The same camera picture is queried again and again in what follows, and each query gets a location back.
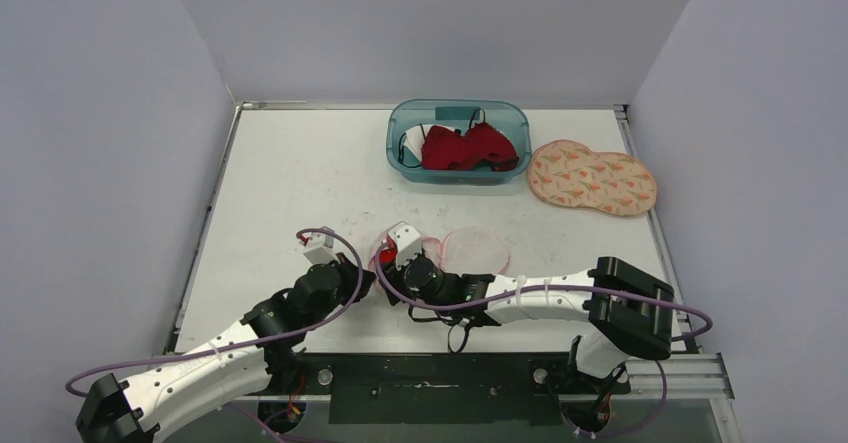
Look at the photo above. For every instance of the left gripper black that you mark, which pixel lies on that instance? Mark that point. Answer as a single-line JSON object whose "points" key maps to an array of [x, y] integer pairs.
{"points": [[351, 273]]}

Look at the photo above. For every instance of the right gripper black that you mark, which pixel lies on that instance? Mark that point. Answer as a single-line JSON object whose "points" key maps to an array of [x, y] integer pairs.
{"points": [[392, 270]]}

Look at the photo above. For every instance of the pink round mesh laundry bag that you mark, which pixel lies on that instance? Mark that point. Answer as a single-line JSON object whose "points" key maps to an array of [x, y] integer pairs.
{"points": [[468, 250]]}

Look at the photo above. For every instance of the teal plastic bin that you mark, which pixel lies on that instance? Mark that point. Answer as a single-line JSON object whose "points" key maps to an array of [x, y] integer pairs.
{"points": [[410, 121]]}

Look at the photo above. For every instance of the floral mesh laundry bag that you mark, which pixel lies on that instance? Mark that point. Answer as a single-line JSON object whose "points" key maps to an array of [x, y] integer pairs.
{"points": [[568, 174]]}

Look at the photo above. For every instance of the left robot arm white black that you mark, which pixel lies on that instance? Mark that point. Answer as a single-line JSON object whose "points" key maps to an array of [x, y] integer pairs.
{"points": [[245, 358]]}

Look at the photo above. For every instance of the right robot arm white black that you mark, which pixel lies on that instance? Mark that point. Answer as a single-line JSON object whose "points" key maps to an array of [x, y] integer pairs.
{"points": [[626, 308]]}

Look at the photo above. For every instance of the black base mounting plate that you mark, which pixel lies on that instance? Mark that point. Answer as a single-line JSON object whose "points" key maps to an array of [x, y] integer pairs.
{"points": [[468, 388]]}

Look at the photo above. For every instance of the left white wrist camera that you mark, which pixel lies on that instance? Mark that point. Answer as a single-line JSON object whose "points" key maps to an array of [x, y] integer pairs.
{"points": [[318, 247]]}

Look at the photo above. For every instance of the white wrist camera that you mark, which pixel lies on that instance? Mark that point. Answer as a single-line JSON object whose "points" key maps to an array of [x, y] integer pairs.
{"points": [[406, 240], [318, 247]]}

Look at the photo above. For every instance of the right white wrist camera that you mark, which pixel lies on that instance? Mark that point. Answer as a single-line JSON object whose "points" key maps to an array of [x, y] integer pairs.
{"points": [[406, 240]]}

